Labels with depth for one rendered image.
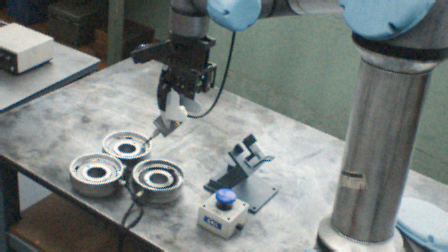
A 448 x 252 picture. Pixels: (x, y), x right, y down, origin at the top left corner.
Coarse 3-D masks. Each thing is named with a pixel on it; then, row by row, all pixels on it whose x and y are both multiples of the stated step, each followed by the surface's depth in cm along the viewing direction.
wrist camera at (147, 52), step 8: (168, 40) 112; (136, 48) 117; (144, 48) 115; (152, 48) 113; (160, 48) 112; (168, 48) 111; (176, 48) 112; (136, 56) 116; (144, 56) 115; (152, 56) 114; (160, 56) 113
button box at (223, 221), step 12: (216, 192) 117; (204, 204) 113; (216, 204) 113; (240, 204) 115; (204, 216) 113; (216, 216) 111; (228, 216) 111; (240, 216) 113; (216, 228) 112; (228, 228) 111; (240, 228) 113
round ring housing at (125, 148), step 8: (112, 136) 131; (120, 136) 132; (128, 136) 132; (136, 136) 132; (144, 136) 131; (104, 144) 128; (120, 144) 129; (128, 144) 130; (136, 144) 130; (104, 152) 125; (120, 152) 127; (128, 152) 131; (136, 152) 127; (120, 160) 124; (128, 160) 124; (136, 160) 124; (128, 168) 126
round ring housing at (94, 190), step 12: (84, 156) 122; (96, 156) 124; (108, 156) 123; (72, 168) 119; (84, 168) 120; (96, 168) 122; (108, 168) 121; (120, 168) 121; (72, 180) 117; (96, 180) 118; (120, 180) 119; (84, 192) 116; (96, 192) 116; (108, 192) 118
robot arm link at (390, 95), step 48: (384, 0) 62; (432, 0) 60; (384, 48) 65; (432, 48) 64; (384, 96) 68; (384, 144) 71; (336, 192) 79; (384, 192) 74; (336, 240) 79; (384, 240) 78
